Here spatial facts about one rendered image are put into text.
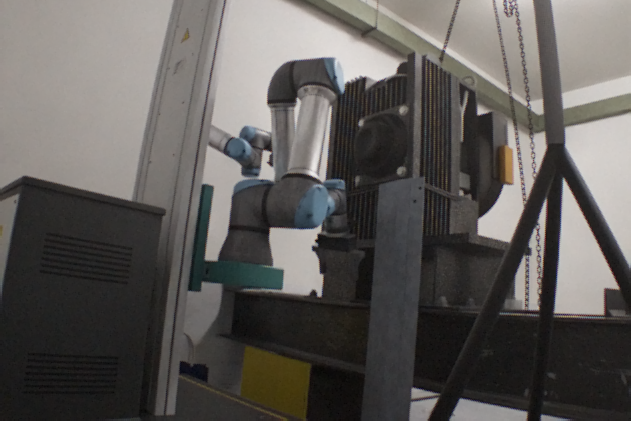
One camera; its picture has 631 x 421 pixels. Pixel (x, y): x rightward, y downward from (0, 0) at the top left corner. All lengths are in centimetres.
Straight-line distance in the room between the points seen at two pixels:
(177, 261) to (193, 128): 37
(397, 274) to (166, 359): 71
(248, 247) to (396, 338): 53
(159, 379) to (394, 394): 67
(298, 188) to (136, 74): 139
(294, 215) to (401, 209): 42
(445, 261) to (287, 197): 63
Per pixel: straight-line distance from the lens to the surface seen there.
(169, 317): 128
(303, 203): 119
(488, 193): 203
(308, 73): 140
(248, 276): 121
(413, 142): 171
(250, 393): 227
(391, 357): 147
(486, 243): 157
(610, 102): 501
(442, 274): 159
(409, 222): 146
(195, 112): 135
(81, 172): 223
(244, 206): 126
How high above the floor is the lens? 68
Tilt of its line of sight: 14 degrees up
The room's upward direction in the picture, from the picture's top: 5 degrees clockwise
